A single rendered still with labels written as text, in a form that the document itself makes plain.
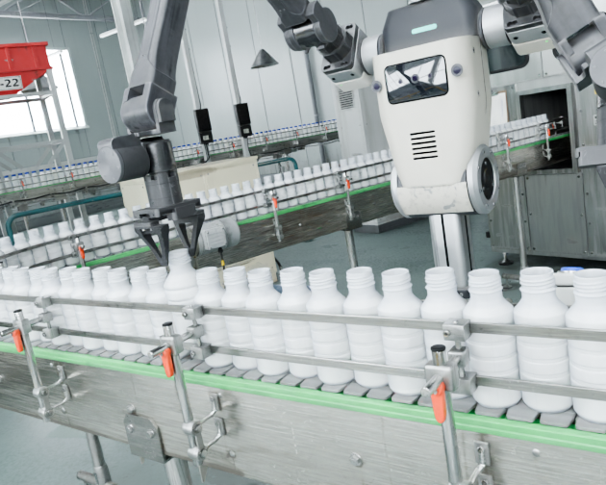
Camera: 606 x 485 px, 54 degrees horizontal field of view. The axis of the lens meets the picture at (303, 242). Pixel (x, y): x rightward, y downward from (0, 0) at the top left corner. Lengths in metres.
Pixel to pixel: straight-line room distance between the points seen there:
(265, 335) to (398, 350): 0.23
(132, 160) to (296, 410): 0.46
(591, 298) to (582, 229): 3.91
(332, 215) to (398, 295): 2.26
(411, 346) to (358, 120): 6.19
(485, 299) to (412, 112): 0.71
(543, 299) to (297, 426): 0.41
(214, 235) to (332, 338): 1.66
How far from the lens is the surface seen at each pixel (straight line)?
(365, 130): 6.88
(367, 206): 3.18
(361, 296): 0.82
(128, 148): 0.97
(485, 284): 0.73
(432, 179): 1.36
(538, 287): 0.72
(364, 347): 0.83
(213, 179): 5.21
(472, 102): 1.34
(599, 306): 0.71
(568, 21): 0.93
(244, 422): 1.00
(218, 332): 1.01
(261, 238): 2.78
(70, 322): 1.34
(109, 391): 1.26
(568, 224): 4.65
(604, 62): 0.85
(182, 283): 1.03
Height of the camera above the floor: 1.37
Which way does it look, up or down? 11 degrees down
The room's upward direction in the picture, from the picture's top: 10 degrees counter-clockwise
